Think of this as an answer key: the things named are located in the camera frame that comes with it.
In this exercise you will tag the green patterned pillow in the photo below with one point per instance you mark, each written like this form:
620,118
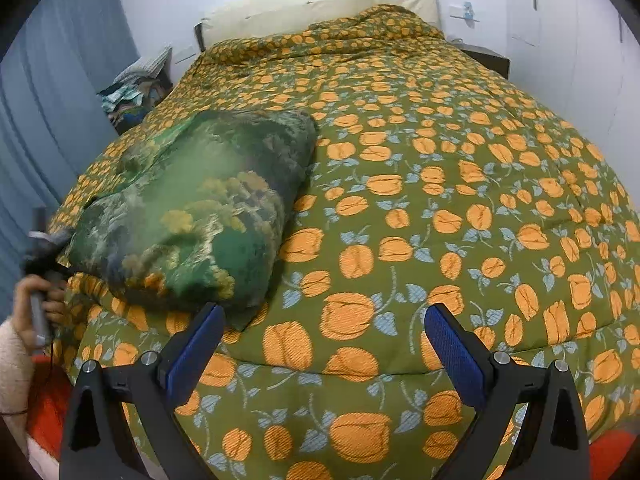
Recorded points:
200,210

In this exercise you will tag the person's left forearm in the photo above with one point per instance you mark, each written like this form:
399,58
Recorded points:
12,375

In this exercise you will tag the pile of clothes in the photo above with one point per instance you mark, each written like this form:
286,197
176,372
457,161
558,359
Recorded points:
135,90

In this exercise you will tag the dark wooden nightstand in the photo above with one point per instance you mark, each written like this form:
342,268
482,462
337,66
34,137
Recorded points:
487,57

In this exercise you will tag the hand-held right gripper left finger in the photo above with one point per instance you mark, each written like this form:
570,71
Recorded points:
195,355

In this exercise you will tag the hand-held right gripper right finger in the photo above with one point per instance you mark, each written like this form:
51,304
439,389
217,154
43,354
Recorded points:
457,355

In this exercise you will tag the person's left hand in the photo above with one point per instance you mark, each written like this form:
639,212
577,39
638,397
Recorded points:
22,310

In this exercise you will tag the green blanket with orange flowers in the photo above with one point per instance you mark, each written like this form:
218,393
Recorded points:
425,185

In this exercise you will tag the blue curtain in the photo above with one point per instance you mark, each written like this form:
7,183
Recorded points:
55,85

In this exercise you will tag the cream padded headboard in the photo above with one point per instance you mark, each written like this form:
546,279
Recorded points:
320,5

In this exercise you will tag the white wardrobe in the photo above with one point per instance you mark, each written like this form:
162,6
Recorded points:
565,10

